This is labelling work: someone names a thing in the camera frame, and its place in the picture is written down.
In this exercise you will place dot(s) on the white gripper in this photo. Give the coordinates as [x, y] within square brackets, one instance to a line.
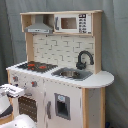
[8, 91]

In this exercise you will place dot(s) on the toy microwave door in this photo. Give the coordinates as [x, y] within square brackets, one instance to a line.
[73, 23]

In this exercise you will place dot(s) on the white oven door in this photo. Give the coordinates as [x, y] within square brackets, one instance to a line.
[30, 104]

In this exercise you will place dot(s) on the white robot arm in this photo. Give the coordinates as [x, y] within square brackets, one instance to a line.
[21, 121]

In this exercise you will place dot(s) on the wooden toy kitchen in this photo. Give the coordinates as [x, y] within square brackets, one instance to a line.
[62, 49]

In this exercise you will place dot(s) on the left red stove knob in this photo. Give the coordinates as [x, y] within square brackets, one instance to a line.
[15, 78]

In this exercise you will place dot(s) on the red stove knob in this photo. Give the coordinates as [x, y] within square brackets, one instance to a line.
[34, 84]
[15, 78]

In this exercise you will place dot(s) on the right red stove knob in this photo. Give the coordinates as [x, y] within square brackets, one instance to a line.
[34, 84]

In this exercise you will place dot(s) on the black toy stovetop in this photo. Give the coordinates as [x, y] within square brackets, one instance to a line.
[37, 66]

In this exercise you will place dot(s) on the white cupboard door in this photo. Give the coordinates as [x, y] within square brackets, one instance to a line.
[63, 106]

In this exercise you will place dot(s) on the grey toy sink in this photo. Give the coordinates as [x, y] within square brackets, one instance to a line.
[73, 74]

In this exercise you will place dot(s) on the grey range hood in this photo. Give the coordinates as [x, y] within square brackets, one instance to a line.
[42, 23]

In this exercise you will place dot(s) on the black toy faucet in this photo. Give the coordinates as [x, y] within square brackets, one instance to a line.
[81, 64]

